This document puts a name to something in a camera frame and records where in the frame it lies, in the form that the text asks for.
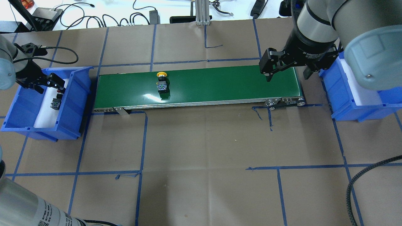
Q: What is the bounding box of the blue bin with buttons start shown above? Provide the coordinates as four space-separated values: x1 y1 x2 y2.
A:
1 66 92 142

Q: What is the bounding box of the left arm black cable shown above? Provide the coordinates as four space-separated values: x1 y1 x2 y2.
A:
14 42 79 65

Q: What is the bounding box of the white foam pad start bin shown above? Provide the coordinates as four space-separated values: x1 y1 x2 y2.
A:
34 87 63 128

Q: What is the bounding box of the blue destination bin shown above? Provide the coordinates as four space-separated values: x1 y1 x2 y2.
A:
319 52 402 122

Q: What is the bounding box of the red push button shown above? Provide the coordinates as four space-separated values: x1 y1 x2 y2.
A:
50 92 63 110

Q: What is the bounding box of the aluminium profile post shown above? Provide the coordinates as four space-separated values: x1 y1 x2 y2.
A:
195 0 211 25

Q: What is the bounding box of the white foam pad destination bin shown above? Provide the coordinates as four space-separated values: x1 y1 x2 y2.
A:
340 59 382 106

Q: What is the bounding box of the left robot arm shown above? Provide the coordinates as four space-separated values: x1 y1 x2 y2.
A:
1 36 112 226

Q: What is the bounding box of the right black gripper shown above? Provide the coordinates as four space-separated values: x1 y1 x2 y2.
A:
259 30 340 82

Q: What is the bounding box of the green conveyor belt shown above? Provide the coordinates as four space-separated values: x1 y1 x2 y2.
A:
94 65 307 113

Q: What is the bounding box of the yellow push button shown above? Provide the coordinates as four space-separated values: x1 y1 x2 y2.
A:
156 72 169 94

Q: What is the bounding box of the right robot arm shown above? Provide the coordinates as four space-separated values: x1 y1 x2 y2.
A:
259 0 402 90

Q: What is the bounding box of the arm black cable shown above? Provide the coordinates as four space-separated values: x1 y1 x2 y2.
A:
14 42 79 65
346 155 402 226

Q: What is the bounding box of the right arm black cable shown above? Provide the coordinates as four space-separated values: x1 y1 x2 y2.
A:
346 155 402 226

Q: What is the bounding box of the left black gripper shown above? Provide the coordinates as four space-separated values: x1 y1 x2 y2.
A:
16 61 66 94

